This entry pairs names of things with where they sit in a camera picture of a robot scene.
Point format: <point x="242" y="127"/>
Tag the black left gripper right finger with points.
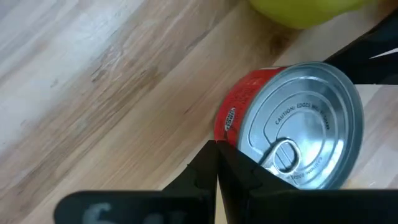
<point x="248" y="199"/>

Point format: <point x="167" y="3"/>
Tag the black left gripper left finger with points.
<point x="199" y="186"/>

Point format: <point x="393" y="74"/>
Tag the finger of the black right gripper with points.
<point x="379" y="68"/>

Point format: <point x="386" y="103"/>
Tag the green toy apple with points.
<point x="304" y="12"/>

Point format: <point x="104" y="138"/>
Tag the red label food can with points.
<point x="304" y="124"/>

